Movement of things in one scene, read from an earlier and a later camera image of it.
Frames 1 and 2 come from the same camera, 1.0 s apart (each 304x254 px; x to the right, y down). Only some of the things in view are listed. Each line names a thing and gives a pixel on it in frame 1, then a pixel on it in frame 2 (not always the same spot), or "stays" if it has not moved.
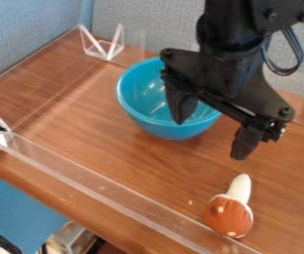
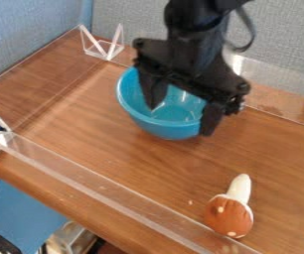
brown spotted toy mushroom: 228,211 stays
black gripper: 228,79 -> 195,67
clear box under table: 72,239 stays
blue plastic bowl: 142,94 stays
